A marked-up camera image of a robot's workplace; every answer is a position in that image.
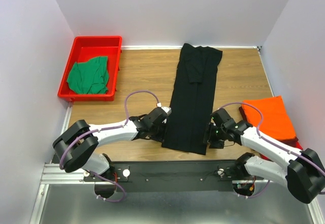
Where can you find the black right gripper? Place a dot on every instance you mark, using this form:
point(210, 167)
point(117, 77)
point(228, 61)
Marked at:
point(214, 143)

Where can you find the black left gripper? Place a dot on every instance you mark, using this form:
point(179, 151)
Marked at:
point(161, 137)

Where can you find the black t shirt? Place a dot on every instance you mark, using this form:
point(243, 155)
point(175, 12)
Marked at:
point(192, 99)

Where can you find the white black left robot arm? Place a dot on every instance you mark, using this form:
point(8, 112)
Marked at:
point(75, 147)

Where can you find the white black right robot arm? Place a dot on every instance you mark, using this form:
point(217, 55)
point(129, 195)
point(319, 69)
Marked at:
point(300, 171)

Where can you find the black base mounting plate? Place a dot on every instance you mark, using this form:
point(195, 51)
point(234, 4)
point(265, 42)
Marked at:
point(173, 176)

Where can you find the orange folded t shirt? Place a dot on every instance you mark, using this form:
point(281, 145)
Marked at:
point(276, 122)

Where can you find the green crumpled t shirt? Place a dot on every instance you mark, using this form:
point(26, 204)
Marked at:
point(90, 77)

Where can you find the red plastic bin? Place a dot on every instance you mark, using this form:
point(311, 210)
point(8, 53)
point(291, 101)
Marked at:
point(83, 49)

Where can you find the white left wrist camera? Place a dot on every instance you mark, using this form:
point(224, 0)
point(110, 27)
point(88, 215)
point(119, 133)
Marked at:
point(168, 110)

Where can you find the aluminium frame rail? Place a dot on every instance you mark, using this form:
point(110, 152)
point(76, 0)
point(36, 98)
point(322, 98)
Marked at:
point(52, 174)

